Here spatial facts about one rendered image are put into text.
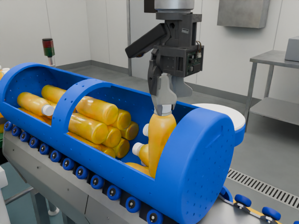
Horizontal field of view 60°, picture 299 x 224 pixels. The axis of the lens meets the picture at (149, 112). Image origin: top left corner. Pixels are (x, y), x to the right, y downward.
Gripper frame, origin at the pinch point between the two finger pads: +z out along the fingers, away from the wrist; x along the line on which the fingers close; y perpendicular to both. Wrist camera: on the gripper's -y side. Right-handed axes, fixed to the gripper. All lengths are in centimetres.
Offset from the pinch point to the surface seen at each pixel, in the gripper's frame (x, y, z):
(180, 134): -2.1, 6.1, 4.1
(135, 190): -7.9, -2.3, 19.9
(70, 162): -4.5, -34.9, 27.3
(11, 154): -8, -76, 39
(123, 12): 345, -358, -6
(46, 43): 39, -117, 0
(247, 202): 14.8, 17.5, 27.9
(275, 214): 14.8, 24.6, 27.6
